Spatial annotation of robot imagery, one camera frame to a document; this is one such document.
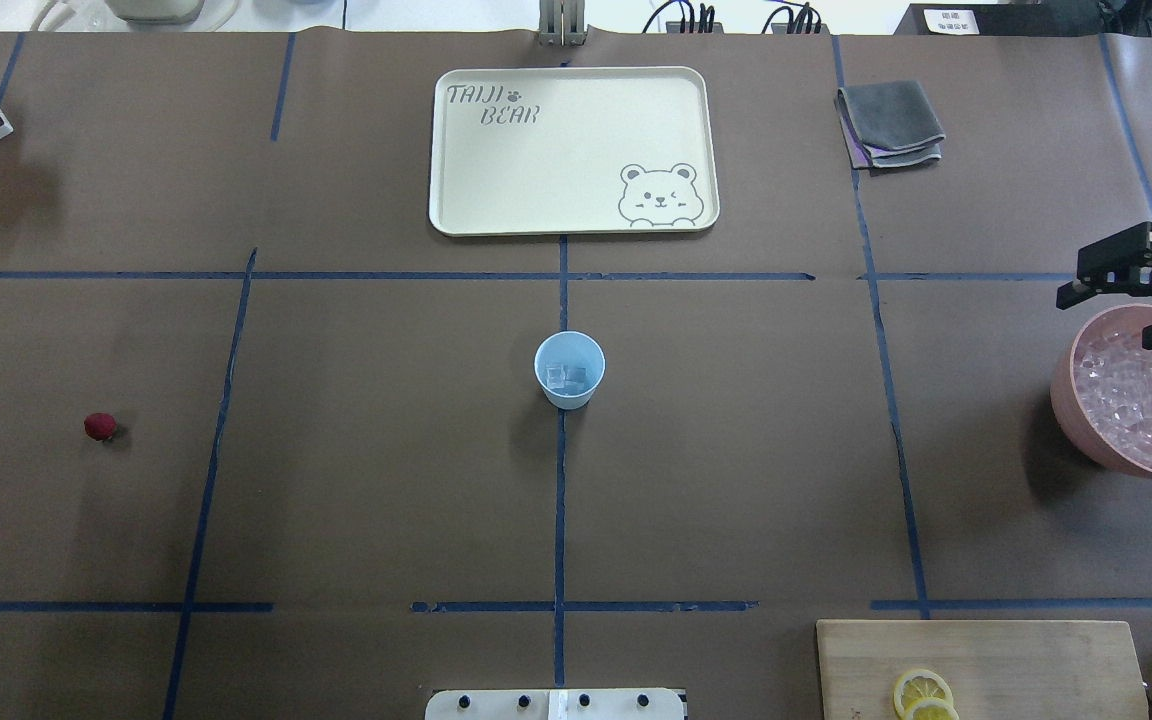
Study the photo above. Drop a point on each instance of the pink bowl of ice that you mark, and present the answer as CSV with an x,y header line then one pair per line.
x,y
1101,390

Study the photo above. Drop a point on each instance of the light blue plastic cup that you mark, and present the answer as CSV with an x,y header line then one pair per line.
x,y
568,367

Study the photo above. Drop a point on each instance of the red strawberry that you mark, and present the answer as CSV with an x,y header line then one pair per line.
x,y
100,427

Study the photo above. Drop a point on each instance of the grey folded cloth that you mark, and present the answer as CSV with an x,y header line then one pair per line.
x,y
889,125

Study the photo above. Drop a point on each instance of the wooden cutting board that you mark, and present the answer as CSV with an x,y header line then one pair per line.
x,y
996,669

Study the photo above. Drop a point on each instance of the lemon slices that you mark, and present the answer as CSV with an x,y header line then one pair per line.
x,y
921,693

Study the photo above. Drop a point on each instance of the cream bear tray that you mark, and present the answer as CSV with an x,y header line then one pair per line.
x,y
572,150

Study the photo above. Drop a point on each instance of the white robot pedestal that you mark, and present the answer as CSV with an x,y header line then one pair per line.
x,y
559,703

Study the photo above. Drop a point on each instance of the aluminium frame post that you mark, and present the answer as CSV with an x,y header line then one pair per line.
x,y
562,23

